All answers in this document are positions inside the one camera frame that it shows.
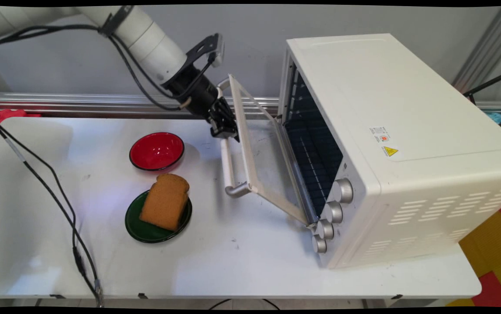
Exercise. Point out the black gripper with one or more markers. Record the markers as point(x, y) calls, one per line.
point(193, 93)

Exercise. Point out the red bowl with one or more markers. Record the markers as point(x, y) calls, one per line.
point(156, 150)

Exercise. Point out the brown bread slice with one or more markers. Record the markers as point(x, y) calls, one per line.
point(164, 201)

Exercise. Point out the dark green plate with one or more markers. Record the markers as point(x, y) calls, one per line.
point(145, 229)

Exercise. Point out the silver oven knob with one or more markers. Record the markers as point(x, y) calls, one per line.
point(326, 229)
point(334, 212)
point(319, 244)
point(343, 190)

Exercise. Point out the white toaster oven body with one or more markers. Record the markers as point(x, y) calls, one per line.
point(407, 144)

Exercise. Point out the red cloth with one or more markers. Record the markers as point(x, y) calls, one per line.
point(4, 117)

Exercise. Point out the black metal rod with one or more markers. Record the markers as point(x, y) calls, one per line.
point(490, 83)

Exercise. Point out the yellow red foam floor mat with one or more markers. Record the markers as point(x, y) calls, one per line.
point(490, 257)

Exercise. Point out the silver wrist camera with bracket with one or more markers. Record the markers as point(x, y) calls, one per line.
point(213, 48)

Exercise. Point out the aluminium wall rail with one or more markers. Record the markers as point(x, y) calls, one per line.
point(102, 104)

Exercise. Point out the aluminium frame post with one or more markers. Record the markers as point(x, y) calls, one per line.
point(486, 48)

